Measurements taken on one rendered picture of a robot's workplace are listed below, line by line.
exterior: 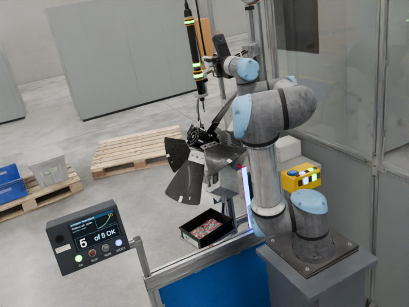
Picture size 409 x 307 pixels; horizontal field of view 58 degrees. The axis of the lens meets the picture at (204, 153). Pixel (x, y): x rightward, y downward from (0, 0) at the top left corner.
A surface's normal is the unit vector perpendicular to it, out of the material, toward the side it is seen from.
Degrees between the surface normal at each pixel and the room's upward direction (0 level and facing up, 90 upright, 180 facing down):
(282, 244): 2
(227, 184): 55
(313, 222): 91
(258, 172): 102
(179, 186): 51
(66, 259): 75
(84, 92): 90
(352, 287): 90
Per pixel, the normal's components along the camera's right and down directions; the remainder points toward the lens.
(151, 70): 0.41, 0.31
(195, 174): -0.15, -0.26
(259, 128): 0.03, 0.59
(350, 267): -0.16, -0.90
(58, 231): 0.36, 0.07
